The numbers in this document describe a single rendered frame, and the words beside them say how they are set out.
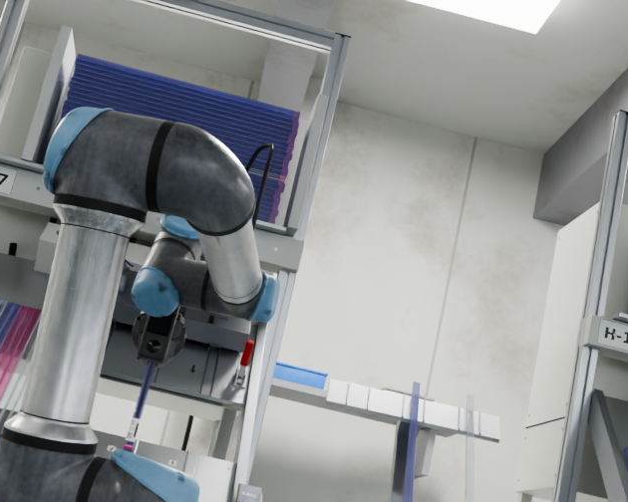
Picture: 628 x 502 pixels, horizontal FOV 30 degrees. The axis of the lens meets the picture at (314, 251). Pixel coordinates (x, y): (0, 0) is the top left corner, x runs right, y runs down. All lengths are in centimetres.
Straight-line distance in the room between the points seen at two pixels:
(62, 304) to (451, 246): 460
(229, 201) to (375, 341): 433
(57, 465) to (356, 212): 454
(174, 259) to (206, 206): 39
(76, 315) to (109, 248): 9
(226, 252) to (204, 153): 20
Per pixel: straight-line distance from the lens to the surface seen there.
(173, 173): 140
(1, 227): 271
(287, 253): 254
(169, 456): 210
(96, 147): 143
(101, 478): 142
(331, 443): 564
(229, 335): 237
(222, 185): 142
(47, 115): 259
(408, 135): 605
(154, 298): 178
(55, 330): 143
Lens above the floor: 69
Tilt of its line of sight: 15 degrees up
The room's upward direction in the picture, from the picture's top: 13 degrees clockwise
